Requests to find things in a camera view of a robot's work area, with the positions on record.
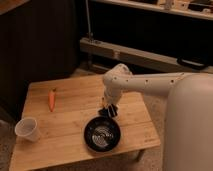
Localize black white striped eraser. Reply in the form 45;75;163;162
104;104;118;118

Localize wooden table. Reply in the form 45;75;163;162
9;75;160;171

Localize white plastic cup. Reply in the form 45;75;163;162
15;117;40;142

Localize black handle object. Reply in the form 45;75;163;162
176;58;208;70

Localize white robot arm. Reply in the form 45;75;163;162
103;64;213;171

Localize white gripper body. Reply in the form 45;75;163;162
104;88;122;105

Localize metal vertical pole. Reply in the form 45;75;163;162
85;0;93;42

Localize orange carrot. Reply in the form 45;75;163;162
48;89;56;112

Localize grey metal beam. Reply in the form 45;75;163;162
80;37;213;74

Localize blue sponge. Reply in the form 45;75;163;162
98;108;109;117

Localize black round pan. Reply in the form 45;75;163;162
84;117;121;152

